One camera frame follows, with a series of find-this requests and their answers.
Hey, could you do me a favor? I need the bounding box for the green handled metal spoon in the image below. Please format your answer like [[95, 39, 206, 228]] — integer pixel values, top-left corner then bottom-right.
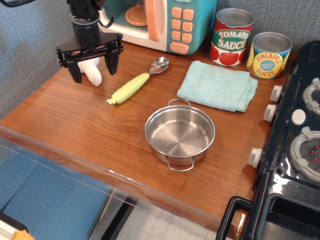
[[106, 56, 169, 105]]

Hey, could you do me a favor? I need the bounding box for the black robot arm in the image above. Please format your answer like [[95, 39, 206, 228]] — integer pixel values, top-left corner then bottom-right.
[[55, 0, 124, 83]]

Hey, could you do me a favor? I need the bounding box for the black toy stove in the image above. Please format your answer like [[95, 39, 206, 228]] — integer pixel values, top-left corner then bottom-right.
[[216, 40, 320, 240]]

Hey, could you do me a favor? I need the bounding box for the pineapple slices can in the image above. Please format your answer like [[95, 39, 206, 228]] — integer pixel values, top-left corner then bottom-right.
[[246, 31, 293, 80]]

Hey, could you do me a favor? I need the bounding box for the black braided cable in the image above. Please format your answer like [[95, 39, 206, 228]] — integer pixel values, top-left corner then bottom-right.
[[0, 0, 36, 8]]

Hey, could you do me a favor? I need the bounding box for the stainless steel pot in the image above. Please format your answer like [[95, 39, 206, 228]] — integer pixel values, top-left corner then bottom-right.
[[144, 98, 216, 172]]

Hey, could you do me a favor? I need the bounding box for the light teal folded cloth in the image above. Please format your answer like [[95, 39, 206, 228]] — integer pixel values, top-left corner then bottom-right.
[[177, 60, 259, 112]]

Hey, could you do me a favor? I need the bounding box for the orange object bottom corner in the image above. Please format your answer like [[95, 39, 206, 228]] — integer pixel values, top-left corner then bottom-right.
[[0, 212, 35, 240]]

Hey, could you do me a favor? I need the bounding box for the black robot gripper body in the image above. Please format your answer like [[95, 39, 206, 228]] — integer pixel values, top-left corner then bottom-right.
[[55, 17, 124, 67]]

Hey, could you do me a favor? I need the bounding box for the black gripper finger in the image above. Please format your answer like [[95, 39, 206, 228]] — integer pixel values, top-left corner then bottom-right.
[[66, 60, 82, 84], [104, 44, 118, 75]]

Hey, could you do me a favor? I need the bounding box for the teal toy microwave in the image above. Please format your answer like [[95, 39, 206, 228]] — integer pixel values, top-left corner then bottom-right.
[[99, 0, 217, 56]]

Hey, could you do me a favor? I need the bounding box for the white plush mushroom toy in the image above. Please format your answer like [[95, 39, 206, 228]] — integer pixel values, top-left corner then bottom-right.
[[77, 57, 102, 87]]

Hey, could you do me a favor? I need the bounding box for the tomato sauce can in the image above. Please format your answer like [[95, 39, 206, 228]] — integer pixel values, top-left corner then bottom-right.
[[209, 8, 255, 67]]

